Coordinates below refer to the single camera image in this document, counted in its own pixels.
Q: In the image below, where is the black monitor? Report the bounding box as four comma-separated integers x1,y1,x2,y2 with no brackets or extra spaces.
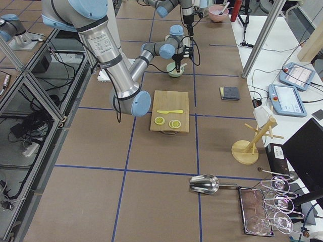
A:
282,118,322,196

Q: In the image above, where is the black tripod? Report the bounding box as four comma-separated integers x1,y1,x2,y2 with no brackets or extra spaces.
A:
238,0,254,48

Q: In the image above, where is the blue teach pendant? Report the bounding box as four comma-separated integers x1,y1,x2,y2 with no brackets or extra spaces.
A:
268,84,307,117
279,62,316,91

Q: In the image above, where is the green ceramic bowl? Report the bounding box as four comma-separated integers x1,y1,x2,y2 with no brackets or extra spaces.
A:
166,62,185,78

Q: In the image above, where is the blue teach pendant near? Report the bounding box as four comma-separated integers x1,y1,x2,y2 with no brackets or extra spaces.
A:
268,84,307,117

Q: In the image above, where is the white bear tray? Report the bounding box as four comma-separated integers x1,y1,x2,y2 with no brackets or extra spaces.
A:
182,36,191,47

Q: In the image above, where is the aluminium frame post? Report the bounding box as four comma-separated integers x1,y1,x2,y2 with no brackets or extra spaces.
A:
242,0,286,79

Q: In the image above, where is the double lemon slice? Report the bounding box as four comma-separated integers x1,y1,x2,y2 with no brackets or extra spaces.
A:
169,119,181,129

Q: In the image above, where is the yellow plastic knife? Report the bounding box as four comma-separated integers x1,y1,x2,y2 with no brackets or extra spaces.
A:
156,109,184,114

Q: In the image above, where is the black box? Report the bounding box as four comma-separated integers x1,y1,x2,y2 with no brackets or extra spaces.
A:
265,143,290,175

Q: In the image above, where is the grey folded cloth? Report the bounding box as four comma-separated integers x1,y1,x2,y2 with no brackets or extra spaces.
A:
219,87,240,100

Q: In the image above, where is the pink bowl with ice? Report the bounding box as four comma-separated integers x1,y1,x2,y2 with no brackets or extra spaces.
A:
208,5,229,22

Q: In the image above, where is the wooden mug tree stand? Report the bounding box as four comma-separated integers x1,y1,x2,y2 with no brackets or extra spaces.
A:
231,115,284,165

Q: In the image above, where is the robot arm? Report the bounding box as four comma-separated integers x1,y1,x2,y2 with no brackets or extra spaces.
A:
42,1,184,116
138,0,194,29

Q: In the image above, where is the grey smartphone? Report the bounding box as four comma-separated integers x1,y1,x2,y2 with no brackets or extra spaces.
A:
312,109,323,120

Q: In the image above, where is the blue teach pendant far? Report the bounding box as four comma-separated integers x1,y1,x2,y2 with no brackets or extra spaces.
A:
279,62,316,91

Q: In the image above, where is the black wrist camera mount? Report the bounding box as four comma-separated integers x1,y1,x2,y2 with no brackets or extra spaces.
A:
183,45,194,59

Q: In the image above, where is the metal scoop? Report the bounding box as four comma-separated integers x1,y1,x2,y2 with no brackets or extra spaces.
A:
189,174,239,194

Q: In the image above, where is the wine glass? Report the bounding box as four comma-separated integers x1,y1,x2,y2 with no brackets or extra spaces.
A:
244,211,305,236
263,193,295,214
256,175,298,199

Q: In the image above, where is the wooden cutting board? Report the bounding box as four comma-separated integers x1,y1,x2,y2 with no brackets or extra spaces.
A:
150,90,189,134

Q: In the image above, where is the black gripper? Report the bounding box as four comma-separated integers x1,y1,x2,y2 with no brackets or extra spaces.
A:
183,15,194,29
173,52,184,66

